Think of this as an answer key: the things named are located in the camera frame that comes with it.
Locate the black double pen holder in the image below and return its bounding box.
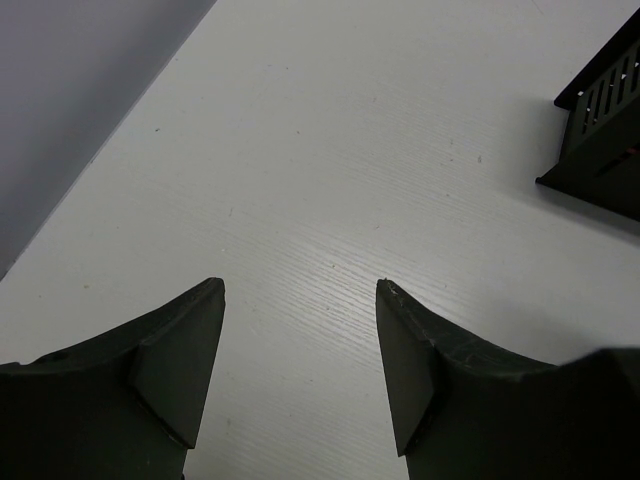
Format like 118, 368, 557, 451
536, 12, 639, 220

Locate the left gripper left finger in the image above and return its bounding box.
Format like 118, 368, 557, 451
1, 278, 225, 479

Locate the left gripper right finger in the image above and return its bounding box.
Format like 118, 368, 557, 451
376, 279, 639, 479

